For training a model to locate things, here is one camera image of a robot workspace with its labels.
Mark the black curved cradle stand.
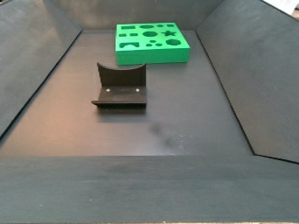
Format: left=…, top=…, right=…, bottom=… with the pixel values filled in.
left=91, top=63, right=147, bottom=107

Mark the green foam shape-sorter board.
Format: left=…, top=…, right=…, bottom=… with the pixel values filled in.
left=115, top=22, right=191, bottom=66

